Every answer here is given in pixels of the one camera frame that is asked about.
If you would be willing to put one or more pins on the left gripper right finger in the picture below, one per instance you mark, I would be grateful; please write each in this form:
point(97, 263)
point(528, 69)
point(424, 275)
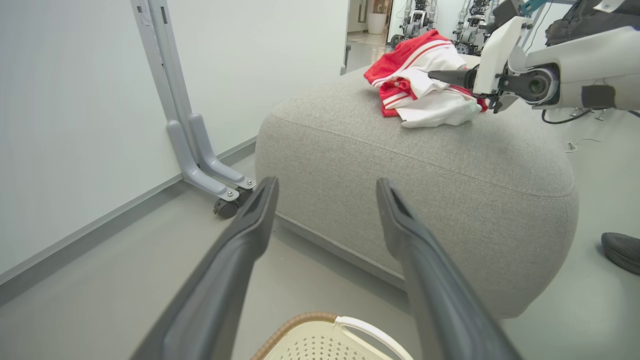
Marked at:
point(440, 300)

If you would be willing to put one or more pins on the white round bin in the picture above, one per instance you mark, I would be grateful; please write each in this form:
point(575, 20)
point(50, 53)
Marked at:
point(376, 23)

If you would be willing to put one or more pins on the cream perforated laundry basket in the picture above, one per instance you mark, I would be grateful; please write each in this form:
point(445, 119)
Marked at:
point(320, 345)

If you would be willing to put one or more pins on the grey fabric ottoman seat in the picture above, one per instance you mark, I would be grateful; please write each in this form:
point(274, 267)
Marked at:
point(425, 200)

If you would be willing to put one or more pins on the grey wheeled stand leg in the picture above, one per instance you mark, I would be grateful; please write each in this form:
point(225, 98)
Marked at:
point(187, 135)

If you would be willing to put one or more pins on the white grey background robot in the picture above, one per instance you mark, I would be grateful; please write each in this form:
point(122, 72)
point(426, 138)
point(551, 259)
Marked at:
point(415, 22)
point(470, 30)

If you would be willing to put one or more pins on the black bag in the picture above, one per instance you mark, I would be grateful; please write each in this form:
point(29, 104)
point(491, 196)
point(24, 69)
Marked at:
point(585, 22)

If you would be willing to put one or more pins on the dark grey shoe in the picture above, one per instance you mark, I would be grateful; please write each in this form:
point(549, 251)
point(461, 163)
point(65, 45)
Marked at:
point(625, 250)

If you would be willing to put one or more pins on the white partition panel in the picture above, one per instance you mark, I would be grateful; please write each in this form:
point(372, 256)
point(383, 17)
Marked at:
point(75, 125)

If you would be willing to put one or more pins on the dark right wrist camera box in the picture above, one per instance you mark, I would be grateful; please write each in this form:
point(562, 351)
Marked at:
point(505, 15)

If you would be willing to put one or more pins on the black caster wheel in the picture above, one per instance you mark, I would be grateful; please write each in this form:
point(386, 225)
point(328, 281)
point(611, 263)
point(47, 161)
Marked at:
point(245, 196)
point(226, 208)

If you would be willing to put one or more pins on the white garment with red trim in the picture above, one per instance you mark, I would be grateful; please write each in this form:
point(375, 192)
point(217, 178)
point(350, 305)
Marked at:
point(435, 107)

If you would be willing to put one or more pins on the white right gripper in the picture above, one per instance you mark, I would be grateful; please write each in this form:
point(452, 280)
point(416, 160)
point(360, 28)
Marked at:
point(500, 55)

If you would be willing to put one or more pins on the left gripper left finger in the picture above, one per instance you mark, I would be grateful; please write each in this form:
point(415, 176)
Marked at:
point(220, 290)

